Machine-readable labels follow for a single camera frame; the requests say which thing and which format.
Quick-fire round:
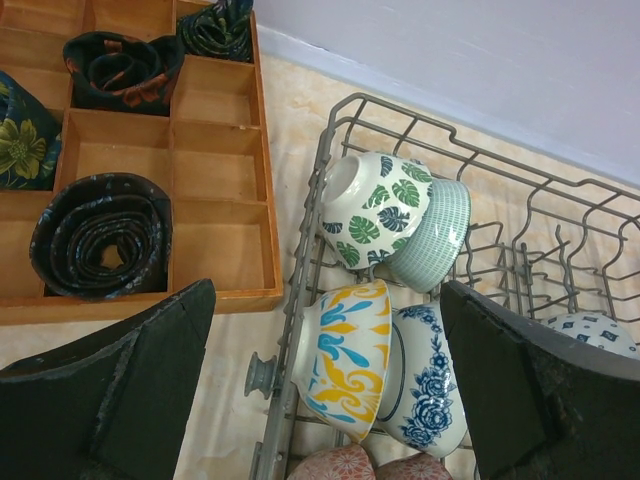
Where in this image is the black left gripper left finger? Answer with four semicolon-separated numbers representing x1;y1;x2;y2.
1;279;216;479

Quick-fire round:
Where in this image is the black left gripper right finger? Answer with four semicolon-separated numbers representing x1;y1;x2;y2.
440;281;639;479

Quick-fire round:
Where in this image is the blue diamond pattern bowl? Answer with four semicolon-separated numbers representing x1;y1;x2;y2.
540;311;639;360

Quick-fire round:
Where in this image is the blue rose pattern bowl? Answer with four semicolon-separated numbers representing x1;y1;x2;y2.
377;302;467;459

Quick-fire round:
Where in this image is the dark leaf pattern bowl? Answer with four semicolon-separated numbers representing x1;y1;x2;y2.
375;453;453;480

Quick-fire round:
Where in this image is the brown floral rolled tie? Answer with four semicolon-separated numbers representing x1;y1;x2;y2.
29;172;172;301

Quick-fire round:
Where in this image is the green striped bowl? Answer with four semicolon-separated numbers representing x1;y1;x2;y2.
386;179;471;293

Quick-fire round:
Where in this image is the pink floral bowl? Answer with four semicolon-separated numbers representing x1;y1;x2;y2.
288;444;376;480

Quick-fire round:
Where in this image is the yellow blue swirl bowl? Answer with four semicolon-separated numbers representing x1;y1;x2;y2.
291;279;392;443

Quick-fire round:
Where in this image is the green leaf pattern bowl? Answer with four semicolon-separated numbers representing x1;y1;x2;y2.
319;152;433;270

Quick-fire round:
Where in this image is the teal yellow-flower folded tie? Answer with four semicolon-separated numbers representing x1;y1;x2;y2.
1;71;62;190

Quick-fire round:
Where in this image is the dark orange-flower rolled tie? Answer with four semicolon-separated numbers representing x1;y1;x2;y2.
63;31;185;116

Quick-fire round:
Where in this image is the dark green folded tie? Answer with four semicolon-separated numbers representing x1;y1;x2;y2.
176;0;254;63

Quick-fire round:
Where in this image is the grey wire dish rack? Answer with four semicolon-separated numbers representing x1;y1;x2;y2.
246;93;639;479

